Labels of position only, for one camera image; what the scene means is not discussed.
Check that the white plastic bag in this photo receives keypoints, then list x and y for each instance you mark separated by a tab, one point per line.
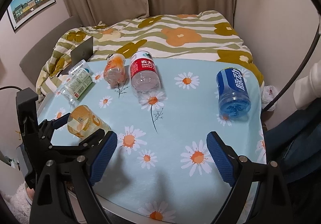
269	93

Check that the yellow label plastic cup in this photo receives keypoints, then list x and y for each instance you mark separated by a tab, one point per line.
85	121

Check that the white table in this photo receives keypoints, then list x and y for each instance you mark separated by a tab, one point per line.
115	210

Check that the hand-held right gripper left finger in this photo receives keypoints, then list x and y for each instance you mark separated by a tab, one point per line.
103	157

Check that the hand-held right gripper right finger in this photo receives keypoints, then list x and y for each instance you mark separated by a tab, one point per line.
220	158

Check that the red label plastic cup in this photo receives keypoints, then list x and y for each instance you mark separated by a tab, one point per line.
144	68

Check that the grey upholstered bed frame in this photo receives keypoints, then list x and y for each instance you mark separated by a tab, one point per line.
42	45

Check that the blue plastic cup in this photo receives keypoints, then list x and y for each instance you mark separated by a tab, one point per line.
232	88

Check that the person's jeans leg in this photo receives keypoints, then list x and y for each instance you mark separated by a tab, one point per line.
298	143

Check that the daisy print tablecloth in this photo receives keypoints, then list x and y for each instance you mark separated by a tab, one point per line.
175	118

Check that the framed wall poster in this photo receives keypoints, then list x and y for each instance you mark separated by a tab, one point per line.
31	0

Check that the floral striped blanket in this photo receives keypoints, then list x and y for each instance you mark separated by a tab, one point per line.
180	35

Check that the orange label plastic cup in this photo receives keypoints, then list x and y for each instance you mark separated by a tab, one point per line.
114	68

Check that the grey laptop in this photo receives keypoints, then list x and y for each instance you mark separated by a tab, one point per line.
81	54

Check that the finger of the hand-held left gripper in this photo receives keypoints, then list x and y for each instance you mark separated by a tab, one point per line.
90	140
61	122

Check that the white fluffy slipper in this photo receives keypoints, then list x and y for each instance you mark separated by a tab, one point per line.
15	201

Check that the person's white top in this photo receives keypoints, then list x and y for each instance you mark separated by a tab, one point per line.
309	86

